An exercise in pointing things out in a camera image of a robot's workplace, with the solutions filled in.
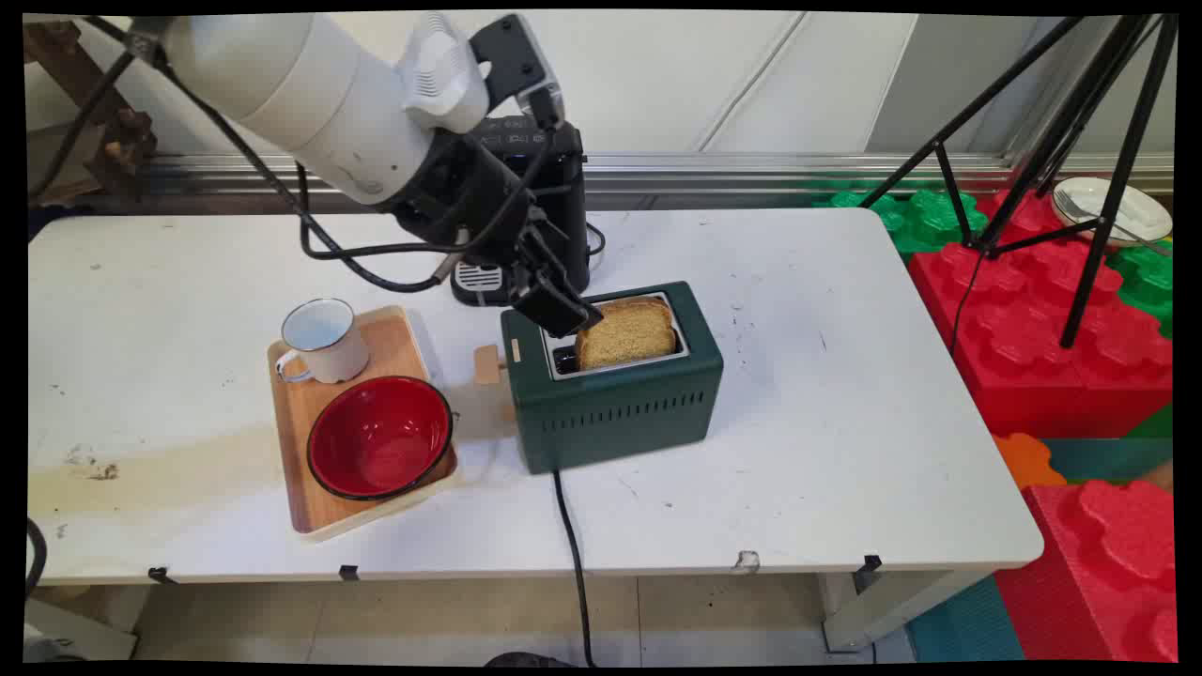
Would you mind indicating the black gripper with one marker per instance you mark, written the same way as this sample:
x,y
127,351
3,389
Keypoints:
x,y
470,202

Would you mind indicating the wooden toaster lever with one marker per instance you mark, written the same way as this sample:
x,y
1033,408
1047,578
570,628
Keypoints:
x,y
487,364

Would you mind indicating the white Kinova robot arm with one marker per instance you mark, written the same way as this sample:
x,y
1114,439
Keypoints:
x,y
310,94

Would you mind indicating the brown bread slice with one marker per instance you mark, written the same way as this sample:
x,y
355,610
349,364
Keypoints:
x,y
627,336

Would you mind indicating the black coffee machine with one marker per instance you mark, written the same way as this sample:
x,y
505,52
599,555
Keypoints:
x,y
566,188

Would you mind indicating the dark green toaster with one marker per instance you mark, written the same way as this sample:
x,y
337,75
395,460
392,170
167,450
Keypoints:
x,y
620,413

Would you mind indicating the red bowl with black rim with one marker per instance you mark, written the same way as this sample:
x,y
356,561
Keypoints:
x,y
380,437

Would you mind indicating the white enamel mug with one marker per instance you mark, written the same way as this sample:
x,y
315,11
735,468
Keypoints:
x,y
329,343

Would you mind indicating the light wooden tray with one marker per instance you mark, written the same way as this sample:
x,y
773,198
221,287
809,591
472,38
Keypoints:
x,y
305,512

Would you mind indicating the green foam block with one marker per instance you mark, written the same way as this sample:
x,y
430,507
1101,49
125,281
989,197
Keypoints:
x,y
1150,282
925,221

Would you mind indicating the brown wooden rack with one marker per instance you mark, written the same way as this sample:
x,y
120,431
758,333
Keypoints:
x,y
122,150

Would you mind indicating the large red foam block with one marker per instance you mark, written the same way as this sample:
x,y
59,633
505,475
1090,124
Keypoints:
x,y
1024,357

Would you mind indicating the orange foam piece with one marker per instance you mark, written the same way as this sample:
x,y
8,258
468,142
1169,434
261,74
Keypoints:
x,y
1025,460

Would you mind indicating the black tripod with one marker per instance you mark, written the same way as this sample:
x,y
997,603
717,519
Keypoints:
x,y
1094,272

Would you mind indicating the white plate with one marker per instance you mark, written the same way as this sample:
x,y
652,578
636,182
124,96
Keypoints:
x,y
1141,211

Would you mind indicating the silver fork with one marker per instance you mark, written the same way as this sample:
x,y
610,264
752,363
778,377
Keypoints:
x,y
1150,240

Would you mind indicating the tall red foam block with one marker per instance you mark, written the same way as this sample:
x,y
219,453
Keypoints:
x,y
1099,573

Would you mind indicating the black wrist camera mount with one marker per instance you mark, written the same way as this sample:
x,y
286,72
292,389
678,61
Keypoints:
x,y
512,61

